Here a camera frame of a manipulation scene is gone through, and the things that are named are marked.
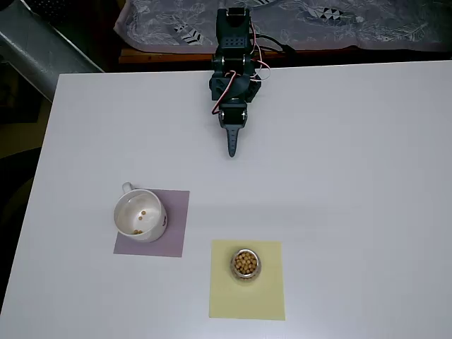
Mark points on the black mesh panel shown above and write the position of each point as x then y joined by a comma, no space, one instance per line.
63,10

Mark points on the white ceramic mug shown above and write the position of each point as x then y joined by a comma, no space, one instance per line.
157,226

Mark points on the grey leaf-patterned cloth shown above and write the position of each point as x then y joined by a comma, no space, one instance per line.
318,28

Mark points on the silver foil duct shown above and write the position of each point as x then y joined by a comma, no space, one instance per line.
35,53

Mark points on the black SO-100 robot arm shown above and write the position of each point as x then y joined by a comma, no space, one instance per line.
231,42

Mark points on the purple paper sheet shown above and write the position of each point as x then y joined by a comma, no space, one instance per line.
174,226

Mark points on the yellow paper sheet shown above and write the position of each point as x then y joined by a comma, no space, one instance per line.
247,300

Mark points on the glass jar of beans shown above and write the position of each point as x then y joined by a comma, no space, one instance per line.
246,263

